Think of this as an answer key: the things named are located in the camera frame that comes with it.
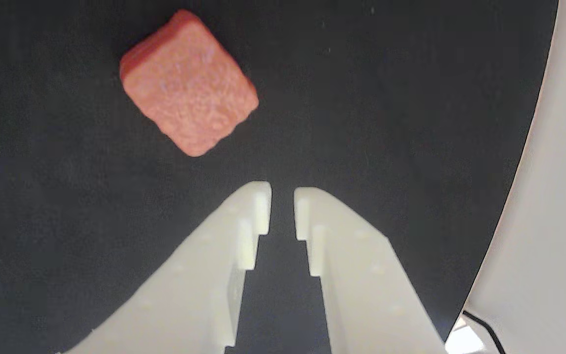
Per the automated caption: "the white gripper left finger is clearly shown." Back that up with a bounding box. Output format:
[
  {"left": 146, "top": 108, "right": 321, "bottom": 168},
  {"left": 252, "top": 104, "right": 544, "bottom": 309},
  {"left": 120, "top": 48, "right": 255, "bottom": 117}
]
[{"left": 57, "top": 180, "right": 273, "bottom": 354}]

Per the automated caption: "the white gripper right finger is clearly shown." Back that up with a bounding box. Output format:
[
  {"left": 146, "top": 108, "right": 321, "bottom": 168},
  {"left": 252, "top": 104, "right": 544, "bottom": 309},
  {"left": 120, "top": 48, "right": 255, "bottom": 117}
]
[{"left": 293, "top": 186, "right": 449, "bottom": 354}]

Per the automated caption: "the red toy block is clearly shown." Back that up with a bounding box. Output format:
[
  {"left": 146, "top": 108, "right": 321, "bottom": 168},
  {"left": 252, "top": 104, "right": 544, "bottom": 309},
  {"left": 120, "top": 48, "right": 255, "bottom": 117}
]
[{"left": 119, "top": 9, "right": 259, "bottom": 157}]

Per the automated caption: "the white bowl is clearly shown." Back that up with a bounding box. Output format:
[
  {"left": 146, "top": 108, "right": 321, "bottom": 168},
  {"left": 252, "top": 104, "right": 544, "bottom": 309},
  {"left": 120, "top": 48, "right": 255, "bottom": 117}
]
[{"left": 443, "top": 0, "right": 566, "bottom": 354}]

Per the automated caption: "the black desk mat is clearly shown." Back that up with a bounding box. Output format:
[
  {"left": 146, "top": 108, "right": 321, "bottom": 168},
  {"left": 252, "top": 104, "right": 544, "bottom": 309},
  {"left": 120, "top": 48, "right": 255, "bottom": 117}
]
[{"left": 0, "top": 0, "right": 559, "bottom": 354}]

